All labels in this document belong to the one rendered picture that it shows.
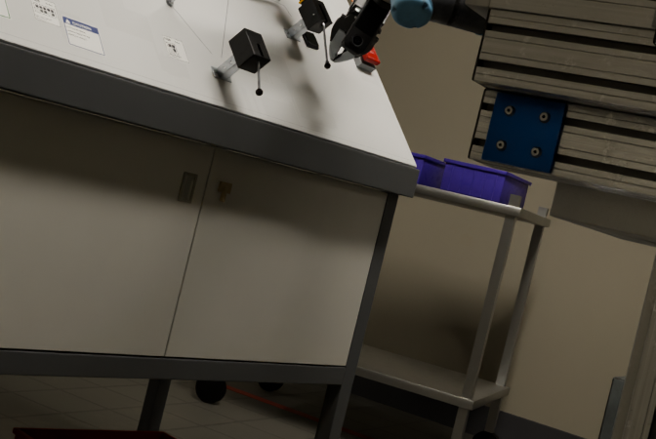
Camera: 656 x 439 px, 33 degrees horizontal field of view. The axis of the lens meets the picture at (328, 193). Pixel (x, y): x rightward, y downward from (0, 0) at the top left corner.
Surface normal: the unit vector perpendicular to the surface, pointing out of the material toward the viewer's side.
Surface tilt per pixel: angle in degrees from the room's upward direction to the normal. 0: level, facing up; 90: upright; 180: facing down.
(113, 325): 90
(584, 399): 90
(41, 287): 90
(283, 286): 90
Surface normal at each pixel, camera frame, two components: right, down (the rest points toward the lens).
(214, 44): 0.72, -0.51
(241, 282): 0.75, 0.18
